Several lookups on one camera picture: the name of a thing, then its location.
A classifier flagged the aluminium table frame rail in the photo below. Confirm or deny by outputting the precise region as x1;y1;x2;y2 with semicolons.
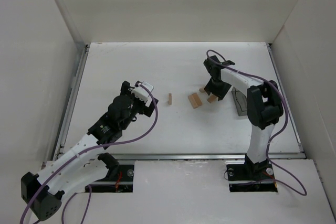
54;42;307;162

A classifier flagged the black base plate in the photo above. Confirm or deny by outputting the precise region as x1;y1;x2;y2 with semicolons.
90;164;134;193
224;161;278;193

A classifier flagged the engraved wood block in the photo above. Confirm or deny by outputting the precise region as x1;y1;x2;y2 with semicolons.
188;93;203;109

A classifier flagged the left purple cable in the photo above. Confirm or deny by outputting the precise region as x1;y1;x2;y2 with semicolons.
19;81;159;224

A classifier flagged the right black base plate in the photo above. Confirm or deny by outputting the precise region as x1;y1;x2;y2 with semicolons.
224;161;278;193

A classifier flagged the smoky transparent plastic box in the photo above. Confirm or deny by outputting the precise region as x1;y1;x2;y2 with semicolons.
231;88;247;116

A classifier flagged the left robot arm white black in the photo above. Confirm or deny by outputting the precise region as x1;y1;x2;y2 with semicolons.
19;81;158;223

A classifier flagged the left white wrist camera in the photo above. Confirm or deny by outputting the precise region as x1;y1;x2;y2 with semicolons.
131;81;154;103

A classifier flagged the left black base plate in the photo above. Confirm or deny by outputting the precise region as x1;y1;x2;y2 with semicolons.
90;164;134;193

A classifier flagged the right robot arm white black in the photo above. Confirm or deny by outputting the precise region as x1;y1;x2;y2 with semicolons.
204;56;283;182

